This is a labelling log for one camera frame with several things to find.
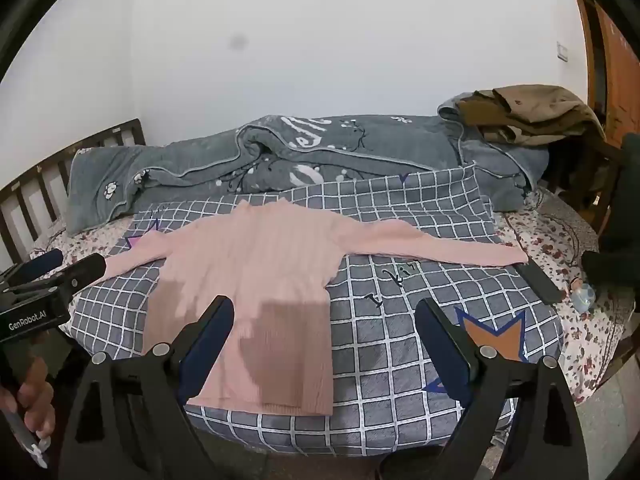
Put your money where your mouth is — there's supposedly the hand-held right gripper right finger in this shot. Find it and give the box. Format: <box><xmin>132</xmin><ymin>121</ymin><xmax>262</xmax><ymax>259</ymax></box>
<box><xmin>415</xmin><ymin>297</ymin><xmax>591</xmax><ymax>480</ymax></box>

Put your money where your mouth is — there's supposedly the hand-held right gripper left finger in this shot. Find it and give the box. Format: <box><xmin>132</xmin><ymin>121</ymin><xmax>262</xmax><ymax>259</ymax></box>
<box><xmin>59</xmin><ymin>295</ymin><xmax>236</xmax><ymax>480</ymax></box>

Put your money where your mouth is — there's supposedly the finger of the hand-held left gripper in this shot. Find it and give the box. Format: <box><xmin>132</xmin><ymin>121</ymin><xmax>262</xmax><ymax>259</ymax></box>
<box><xmin>10</xmin><ymin>253</ymin><xmax>108</xmax><ymax>307</ymax></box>
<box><xmin>9</xmin><ymin>248</ymin><xmax>65</xmax><ymax>287</ymax></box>

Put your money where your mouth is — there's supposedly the pink knit sweater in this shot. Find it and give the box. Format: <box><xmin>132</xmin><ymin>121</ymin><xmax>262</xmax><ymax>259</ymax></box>
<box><xmin>102</xmin><ymin>199</ymin><xmax>530</xmax><ymax>417</ymax></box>

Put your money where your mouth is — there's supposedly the person's left hand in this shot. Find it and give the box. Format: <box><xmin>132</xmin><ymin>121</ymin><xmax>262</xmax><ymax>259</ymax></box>
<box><xmin>0</xmin><ymin>355</ymin><xmax>56</xmax><ymax>441</ymax></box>

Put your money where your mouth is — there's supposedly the grey checked star blanket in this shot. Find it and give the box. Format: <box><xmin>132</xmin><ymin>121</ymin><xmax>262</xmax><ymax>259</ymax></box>
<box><xmin>70</xmin><ymin>160</ymin><xmax>566</xmax><ymax>458</ymax></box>

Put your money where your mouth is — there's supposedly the wooden slatted headboard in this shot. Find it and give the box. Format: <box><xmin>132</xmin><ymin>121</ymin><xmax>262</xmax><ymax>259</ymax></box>
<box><xmin>0</xmin><ymin>119</ymin><xmax>147</xmax><ymax>273</ymax></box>

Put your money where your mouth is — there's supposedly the black remote control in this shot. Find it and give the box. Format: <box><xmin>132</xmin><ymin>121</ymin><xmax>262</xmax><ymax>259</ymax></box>
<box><xmin>514</xmin><ymin>259</ymin><xmax>563</xmax><ymax>306</ymax></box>

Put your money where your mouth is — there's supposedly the small pale blue object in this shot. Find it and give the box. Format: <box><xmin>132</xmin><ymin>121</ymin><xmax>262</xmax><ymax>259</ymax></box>
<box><xmin>570</xmin><ymin>280</ymin><xmax>597</xmax><ymax>313</ymax></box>

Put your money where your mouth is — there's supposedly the floral bed sheet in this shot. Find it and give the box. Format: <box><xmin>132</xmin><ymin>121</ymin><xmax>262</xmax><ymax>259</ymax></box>
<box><xmin>27</xmin><ymin>187</ymin><xmax>631</xmax><ymax>406</ymax></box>

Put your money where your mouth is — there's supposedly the grey-green flower quilt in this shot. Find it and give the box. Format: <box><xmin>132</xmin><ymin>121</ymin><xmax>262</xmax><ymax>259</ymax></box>
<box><xmin>66</xmin><ymin>102</ymin><xmax>551</xmax><ymax>236</ymax></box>

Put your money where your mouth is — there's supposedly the dark cloth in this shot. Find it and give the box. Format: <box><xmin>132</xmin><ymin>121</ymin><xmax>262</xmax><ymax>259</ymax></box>
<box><xmin>581</xmin><ymin>132</ymin><xmax>640</xmax><ymax>303</ymax></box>

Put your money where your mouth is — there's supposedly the olive bag on chair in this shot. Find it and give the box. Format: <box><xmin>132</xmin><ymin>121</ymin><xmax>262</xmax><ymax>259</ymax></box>
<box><xmin>455</xmin><ymin>84</ymin><xmax>607</xmax><ymax>147</ymax></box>

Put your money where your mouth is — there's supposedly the wooden door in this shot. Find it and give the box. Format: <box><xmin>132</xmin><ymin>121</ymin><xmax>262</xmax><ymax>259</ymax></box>
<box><xmin>570</xmin><ymin>0</ymin><xmax>640</xmax><ymax>136</ymax></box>

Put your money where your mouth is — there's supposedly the white cord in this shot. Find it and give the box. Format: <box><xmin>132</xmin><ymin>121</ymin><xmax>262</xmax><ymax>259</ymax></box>
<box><xmin>6</xmin><ymin>410</ymin><xmax>52</xmax><ymax>470</ymax></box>

